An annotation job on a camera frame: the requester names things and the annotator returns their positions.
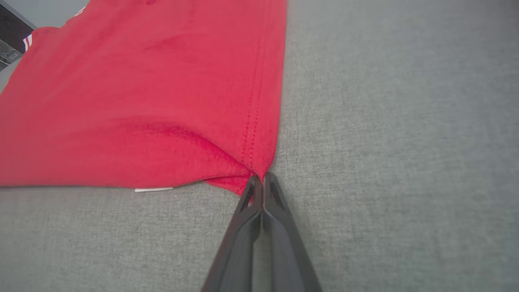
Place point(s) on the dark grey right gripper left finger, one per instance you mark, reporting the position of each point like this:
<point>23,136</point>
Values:
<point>239,251</point>

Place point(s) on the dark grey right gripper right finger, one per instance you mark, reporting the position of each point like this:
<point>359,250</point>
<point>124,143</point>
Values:
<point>288,251</point>

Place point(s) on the red white striped jersey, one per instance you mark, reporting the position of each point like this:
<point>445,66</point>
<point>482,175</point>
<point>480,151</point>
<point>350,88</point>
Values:
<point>142,101</point>

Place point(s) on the black computer tower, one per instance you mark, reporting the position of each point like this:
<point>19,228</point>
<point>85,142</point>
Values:
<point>12,28</point>

